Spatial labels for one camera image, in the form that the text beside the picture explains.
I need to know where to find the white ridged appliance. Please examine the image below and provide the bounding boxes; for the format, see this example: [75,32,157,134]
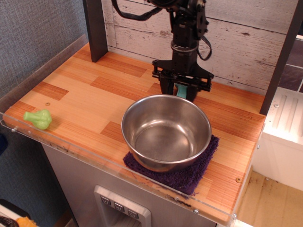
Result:
[252,87,303,190]

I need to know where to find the purple cloth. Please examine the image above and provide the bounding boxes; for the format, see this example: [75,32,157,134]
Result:
[123,135,220,195]

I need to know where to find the stainless steel pot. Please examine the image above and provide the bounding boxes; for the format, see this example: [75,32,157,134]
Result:
[121,95,212,172]

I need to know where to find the orange object bottom left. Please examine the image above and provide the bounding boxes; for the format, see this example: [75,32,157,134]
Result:
[16,217,38,227]

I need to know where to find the grey toy kitchen cabinet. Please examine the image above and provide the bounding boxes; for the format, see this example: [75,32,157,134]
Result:
[43,145,216,227]

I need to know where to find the dark left shelf post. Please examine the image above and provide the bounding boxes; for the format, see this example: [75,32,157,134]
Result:
[83,0,108,62]

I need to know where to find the silver button panel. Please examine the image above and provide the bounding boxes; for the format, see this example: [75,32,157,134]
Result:
[94,185,152,227]

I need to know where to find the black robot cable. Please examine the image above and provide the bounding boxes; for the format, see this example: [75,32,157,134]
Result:
[111,0,213,61]

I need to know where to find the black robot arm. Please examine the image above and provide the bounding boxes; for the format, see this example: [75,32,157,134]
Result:
[151,0,214,102]

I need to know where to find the green toy broccoli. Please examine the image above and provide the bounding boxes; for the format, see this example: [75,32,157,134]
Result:
[23,109,52,130]

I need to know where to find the dark shelf post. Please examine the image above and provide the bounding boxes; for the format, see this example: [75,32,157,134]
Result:
[259,0,303,115]
[83,0,108,62]

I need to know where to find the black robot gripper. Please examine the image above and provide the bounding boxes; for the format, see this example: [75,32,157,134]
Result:
[152,46,214,102]

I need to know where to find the dark right shelf post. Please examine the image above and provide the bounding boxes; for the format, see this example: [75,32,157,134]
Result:
[259,0,303,115]

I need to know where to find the teal dish brush white bristles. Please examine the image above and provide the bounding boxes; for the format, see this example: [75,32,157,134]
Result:
[175,83,187,99]

